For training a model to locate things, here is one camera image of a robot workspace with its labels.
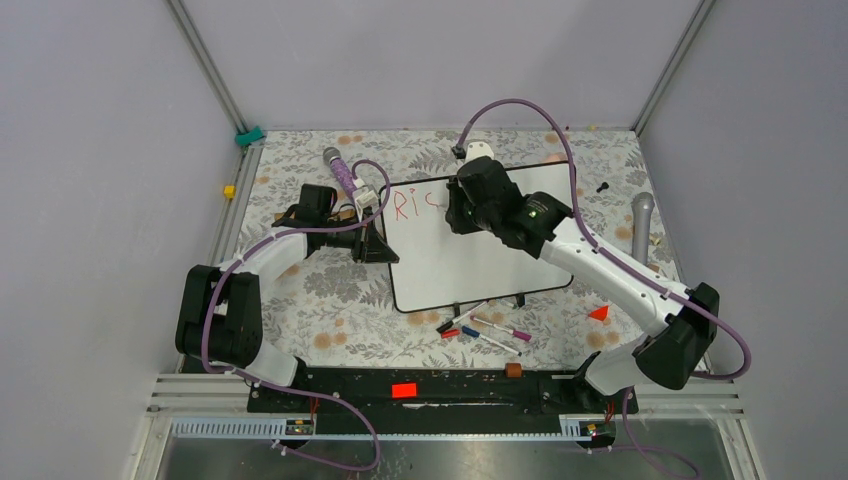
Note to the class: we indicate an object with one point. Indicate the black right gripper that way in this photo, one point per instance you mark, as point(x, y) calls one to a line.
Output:
point(454, 216)

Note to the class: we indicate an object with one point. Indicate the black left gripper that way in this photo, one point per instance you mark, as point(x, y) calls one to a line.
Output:
point(370, 247)

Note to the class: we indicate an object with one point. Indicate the white black-framed whiteboard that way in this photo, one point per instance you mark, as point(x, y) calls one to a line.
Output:
point(438, 268)

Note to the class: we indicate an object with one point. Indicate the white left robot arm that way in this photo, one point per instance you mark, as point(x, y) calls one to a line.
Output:
point(220, 318)

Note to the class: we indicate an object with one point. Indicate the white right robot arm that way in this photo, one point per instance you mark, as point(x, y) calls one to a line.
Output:
point(674, 319)

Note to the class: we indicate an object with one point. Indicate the black whiteboard marker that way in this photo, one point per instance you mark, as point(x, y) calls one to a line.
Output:
point(459, 317)

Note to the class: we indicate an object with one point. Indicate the blue whiteboard marker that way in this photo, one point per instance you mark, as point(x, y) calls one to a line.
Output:
point(477, 335)

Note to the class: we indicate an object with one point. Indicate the pink whiteboard marker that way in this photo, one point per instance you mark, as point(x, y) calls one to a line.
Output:
point(509, 330)

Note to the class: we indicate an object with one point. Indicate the floral table mat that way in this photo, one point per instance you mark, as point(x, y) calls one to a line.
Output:
point(331, 311)

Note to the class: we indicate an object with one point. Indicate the purple toy microphone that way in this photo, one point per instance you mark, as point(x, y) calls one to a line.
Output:
point(341, 171)

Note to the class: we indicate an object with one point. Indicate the red rectangular tape marker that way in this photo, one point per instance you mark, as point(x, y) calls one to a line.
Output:
point(404, 390)

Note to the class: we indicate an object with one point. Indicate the grey toy microphone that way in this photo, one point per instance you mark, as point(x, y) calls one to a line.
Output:
point(642, 206)

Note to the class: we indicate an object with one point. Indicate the red triangular block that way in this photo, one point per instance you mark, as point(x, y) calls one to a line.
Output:
point(600, 314)

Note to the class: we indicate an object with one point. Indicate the small brown block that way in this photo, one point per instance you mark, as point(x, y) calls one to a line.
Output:
point(513, 370)

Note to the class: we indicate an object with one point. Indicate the teal corner clip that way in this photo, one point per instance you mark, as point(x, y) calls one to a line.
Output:
point(247, 138)

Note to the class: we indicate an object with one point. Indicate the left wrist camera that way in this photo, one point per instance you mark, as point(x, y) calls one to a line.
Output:
point(366, 201)

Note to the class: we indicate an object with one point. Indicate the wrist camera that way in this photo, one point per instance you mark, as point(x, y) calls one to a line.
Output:
point(366, 201)
point(472, 150)

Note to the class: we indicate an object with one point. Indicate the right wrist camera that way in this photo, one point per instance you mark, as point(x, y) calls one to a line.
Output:
point(472, 150)

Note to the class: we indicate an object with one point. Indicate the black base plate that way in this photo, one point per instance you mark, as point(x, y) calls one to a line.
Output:
point(454, 394)

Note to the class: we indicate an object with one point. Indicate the white cable duct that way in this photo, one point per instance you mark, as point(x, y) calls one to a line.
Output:
point(333, 427)

